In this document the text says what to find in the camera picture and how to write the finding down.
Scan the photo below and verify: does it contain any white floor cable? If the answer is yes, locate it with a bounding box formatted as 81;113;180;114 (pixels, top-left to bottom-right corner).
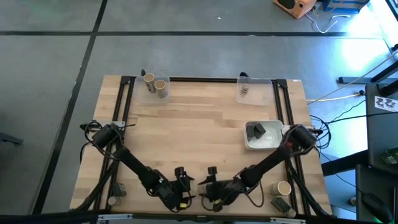
304;12;352;34

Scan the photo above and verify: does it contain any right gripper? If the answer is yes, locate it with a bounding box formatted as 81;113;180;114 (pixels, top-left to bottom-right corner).
198;177;234;208

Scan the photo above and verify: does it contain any orange wooden speaker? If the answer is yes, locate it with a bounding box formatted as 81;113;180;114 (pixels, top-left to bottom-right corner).
272;0;317;19

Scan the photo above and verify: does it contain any white plastic bin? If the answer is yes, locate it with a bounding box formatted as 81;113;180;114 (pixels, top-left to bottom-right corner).
243;119;285;151

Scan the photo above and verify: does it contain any clear plastic bin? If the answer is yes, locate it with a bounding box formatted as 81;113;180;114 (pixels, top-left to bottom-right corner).
235;76;274;106
135;75;171;104

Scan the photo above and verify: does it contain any white printed sticker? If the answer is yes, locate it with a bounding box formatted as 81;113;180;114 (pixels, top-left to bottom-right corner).
374;95;398;112

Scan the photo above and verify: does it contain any silver metal bracket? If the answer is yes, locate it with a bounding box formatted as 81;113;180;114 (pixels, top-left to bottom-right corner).
98;213;134;222
269;217;307;224

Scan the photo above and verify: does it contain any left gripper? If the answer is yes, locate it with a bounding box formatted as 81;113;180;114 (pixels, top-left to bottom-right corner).
167;175;197;211

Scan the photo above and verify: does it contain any yellow floor cable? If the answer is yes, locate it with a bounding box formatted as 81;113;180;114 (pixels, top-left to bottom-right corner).
306;92;364;103

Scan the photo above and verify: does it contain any blue box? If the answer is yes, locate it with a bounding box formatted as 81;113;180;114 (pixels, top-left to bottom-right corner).
322;0;371;15

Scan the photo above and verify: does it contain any small dark green block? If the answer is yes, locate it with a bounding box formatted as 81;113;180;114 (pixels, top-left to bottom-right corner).
270;197;292;214

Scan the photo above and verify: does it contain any black aluminium table frame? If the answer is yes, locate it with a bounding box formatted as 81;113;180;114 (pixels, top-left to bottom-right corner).
70;75;333;224

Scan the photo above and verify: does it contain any black computer mouse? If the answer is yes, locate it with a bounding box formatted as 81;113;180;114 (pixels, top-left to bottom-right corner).
362;192;394;223

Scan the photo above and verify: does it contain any green circuit board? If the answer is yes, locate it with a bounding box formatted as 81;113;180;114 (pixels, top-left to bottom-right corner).
381;147;398;166

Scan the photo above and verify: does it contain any black desk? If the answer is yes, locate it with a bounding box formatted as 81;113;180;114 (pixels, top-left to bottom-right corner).
356;83;398;224

